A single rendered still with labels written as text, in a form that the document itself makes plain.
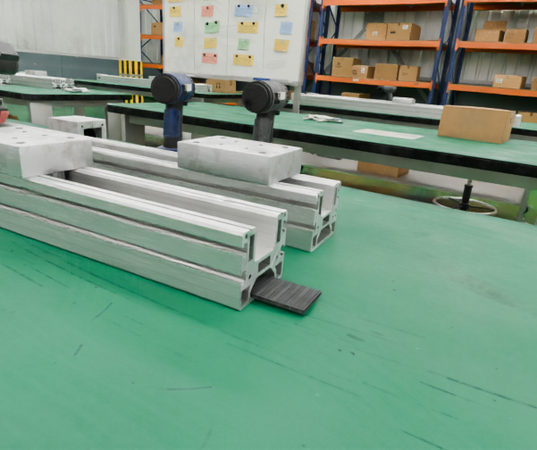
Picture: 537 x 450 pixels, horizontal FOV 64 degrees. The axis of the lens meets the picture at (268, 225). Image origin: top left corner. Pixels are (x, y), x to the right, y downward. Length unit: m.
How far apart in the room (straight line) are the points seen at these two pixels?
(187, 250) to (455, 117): 2.05
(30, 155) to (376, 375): 0.48
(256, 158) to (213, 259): 0.21
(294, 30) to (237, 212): 3.18
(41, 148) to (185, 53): 3.69
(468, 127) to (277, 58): 1.82
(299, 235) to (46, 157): 0.35
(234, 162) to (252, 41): 3.23
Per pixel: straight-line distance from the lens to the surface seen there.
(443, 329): 0.48
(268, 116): 0.86
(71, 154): 0.66
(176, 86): 0.91
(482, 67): 10.89
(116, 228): 0.52
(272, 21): 3.73
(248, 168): 0.61
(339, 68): 10.81
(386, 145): 1.84
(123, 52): 9.27
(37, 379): 0.38
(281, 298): 0.45
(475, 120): 2.36
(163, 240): 0.47
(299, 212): 0.59
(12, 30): 13.64
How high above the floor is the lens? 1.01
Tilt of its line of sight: 19 degrees down
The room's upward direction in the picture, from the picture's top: 4 degrees clockwise
